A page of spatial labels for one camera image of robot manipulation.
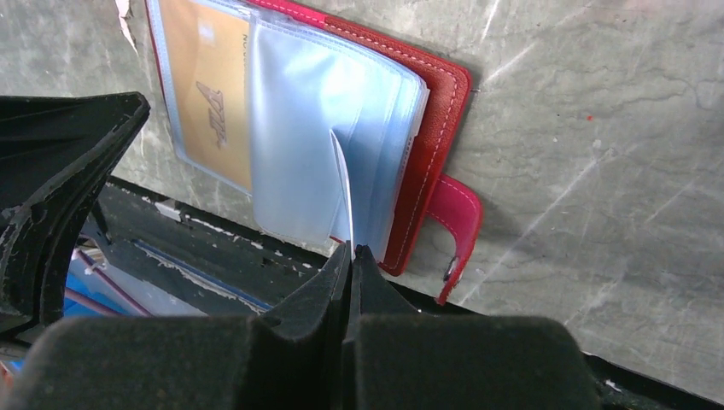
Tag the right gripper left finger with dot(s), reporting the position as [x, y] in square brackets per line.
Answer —
[281, 359]

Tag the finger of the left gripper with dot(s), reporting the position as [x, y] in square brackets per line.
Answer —
[56, 154]

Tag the red leather card holder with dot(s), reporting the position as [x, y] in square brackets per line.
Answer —
[395, 110]

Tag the single gold VIP card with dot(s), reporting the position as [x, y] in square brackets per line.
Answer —
[202, 49]

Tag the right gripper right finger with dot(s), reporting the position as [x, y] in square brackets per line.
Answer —
[395, 357]

